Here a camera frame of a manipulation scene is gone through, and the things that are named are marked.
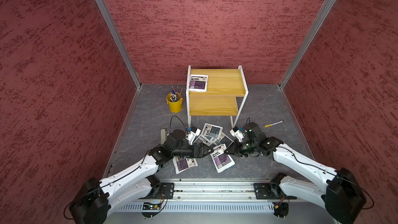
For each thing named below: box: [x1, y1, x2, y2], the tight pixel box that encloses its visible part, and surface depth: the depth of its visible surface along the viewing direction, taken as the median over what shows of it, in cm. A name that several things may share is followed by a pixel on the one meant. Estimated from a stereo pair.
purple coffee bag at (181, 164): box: [172, 156, 199, 175], surface depth 83 cm
